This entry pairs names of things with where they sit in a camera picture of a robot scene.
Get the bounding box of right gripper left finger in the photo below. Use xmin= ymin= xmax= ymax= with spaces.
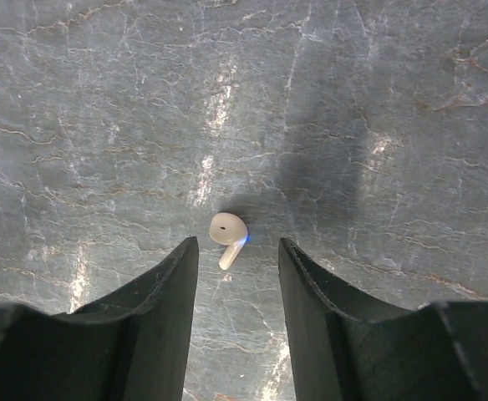
xmin=0 ymin=237 xmax=198 ymax=400

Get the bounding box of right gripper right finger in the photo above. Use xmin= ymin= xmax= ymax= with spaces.
xmin=278 ymin=238 xmax=488 ymax=400

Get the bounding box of white earbud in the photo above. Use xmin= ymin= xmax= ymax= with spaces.
xmin=209 ymin=212 xmax=248 ymax=270

